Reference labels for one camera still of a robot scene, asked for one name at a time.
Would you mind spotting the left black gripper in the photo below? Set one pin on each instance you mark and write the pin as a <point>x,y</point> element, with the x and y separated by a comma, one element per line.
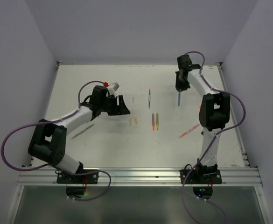
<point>119,109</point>

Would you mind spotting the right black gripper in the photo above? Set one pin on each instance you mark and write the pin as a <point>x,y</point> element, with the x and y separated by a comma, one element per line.
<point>179,85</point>

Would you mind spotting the light blue highlighter pen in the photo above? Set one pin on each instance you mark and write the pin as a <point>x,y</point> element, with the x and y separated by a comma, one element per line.
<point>179,98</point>

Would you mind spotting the thin black white pen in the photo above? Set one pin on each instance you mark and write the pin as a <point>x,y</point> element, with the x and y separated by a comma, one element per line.
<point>149,98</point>

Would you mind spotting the yellow highlighter pen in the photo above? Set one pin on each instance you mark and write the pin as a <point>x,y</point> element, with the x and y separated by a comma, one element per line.
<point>157,121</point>

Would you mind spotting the orange highlighter pen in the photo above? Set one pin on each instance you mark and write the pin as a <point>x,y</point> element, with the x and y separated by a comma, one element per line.
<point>153,121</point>

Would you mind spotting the red pen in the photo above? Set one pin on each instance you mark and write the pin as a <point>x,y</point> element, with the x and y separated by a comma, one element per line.
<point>188,131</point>

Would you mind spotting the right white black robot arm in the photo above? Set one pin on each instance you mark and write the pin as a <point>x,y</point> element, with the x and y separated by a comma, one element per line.
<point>214,112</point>

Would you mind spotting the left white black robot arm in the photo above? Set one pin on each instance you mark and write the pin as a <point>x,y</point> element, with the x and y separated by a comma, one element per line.
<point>48,143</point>

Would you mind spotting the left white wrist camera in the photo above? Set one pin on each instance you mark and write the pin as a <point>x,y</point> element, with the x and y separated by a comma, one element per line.
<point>112,88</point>

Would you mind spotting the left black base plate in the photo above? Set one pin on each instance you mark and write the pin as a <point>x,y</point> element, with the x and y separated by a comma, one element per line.
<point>78,177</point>

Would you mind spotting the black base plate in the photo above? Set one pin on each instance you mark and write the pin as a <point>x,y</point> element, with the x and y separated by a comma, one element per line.
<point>196,178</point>
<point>78,177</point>

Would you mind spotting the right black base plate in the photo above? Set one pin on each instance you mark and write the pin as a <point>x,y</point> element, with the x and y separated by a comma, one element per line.
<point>196,178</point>

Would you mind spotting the aluminium front rail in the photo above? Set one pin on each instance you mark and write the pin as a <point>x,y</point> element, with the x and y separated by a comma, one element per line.
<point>136,177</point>

